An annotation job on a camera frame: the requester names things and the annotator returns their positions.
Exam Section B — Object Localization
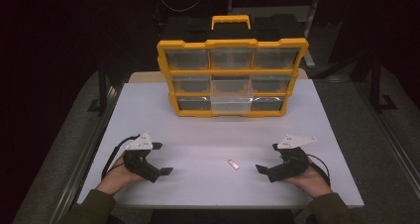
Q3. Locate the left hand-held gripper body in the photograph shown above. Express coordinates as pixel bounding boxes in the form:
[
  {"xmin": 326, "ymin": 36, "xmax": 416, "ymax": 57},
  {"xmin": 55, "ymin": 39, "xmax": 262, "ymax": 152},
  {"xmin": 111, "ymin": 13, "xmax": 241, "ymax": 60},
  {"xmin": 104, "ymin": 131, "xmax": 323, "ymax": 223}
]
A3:
[{"xmin": 123, "ymin": 132, "xmax": 162, "ymax": 184}]

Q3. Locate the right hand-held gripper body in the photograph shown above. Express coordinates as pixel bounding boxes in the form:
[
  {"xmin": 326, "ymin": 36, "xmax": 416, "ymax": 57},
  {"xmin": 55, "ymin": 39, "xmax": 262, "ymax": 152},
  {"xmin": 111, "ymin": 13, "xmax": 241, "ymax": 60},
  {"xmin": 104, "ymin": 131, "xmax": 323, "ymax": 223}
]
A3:
[{"xmin": 265, "ymin": 133, "xmax": 318, "ymax": 184}]

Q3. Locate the clear plastic drawer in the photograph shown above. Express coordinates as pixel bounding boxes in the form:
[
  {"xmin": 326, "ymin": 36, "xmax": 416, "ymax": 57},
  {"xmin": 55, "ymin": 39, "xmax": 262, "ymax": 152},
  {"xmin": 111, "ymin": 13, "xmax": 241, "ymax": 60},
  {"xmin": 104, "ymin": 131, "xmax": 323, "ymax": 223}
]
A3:
[{"xmin": 209, "ymin": 77, "xmax": 255, "ymax": 116}]

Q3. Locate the person's right hand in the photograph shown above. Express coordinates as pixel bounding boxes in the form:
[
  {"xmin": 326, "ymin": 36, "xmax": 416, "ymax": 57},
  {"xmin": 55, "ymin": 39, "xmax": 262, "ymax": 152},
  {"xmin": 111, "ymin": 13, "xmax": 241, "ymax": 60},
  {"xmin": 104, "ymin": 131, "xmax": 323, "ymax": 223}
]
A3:
[{"xmin": 282, "ymin": 155, "xmax": 334, "ymax": 199}]

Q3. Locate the person's left hand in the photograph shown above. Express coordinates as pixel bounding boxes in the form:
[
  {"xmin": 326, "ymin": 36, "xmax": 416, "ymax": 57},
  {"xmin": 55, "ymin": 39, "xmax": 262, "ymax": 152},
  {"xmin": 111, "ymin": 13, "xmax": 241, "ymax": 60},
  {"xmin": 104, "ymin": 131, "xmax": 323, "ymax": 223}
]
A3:
[{"xmin": 95, "ymin": 153, "xmax": 147, "ymax": 197}]

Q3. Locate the yellow and black drawer organizer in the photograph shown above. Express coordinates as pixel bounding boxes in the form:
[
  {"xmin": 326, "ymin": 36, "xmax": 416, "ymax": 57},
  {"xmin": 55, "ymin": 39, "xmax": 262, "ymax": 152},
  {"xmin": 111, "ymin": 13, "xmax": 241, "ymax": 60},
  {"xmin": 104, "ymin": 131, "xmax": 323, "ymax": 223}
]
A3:
[{"xmin": 156, "ymin": 14, "xmax": 310, "ymax": 119}]

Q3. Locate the black metal stand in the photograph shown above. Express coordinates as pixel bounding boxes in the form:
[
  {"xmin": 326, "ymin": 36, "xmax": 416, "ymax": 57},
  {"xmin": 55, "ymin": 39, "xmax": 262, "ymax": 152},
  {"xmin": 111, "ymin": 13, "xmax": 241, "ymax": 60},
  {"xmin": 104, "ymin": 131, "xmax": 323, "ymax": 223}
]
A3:
[
  {"xmin": 86, "ymin": 50, "xmax": 115, "ymax": 117},
  {"xmin": 367, "ymin": 47, "xmax": 399, "ymax": 114}
]

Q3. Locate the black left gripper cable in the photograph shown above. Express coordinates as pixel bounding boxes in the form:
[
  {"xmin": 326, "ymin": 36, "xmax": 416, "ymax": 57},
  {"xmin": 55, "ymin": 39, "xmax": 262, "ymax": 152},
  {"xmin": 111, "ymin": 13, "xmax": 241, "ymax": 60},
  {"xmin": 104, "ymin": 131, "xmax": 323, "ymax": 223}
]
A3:
[{"xmin": 100, "ymin": 134, "xmax": 142, "ymax": 180}]

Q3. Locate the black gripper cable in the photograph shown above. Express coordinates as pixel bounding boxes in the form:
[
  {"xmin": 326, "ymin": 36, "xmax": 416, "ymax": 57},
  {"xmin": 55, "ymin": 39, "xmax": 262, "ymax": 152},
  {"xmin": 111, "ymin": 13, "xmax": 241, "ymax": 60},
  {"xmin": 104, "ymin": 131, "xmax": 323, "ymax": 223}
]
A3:
[
  {"xmin": 100, "ymin": 134, "xmax": 142, "ymax": 180},
  {"xmin": 307, "ymin": 154, "xmax": 332, "ymax": 187}
]

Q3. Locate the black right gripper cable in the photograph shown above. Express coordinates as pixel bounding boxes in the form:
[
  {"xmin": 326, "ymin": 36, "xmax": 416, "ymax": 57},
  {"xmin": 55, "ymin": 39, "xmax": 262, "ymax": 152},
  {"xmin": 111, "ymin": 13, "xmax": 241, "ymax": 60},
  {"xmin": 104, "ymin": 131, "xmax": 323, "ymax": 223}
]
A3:
[{"xmin": 307, "ymin": 154, "xmax": 332, "ymax": 187}]

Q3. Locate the aluminium rail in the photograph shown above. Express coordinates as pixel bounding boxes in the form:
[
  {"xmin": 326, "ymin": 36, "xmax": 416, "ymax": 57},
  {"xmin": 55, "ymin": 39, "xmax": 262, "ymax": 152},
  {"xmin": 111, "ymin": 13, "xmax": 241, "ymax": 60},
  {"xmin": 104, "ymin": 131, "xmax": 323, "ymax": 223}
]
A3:
[
  {"xmin": 49, "ymin": 83, "xmax": 124, "ymax": 224},
  {"xmin": 355, "ymin": 81, "xmax": 420, "ymax": 193}
]

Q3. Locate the white post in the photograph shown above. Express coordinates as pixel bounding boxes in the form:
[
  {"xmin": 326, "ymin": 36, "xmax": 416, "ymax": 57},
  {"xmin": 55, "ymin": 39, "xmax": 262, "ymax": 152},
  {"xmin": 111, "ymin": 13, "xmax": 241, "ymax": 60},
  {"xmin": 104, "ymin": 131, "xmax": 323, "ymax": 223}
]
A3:
[{"xmin": 301, "ymin": 0, "xmax": 322, "ymax": 69}]

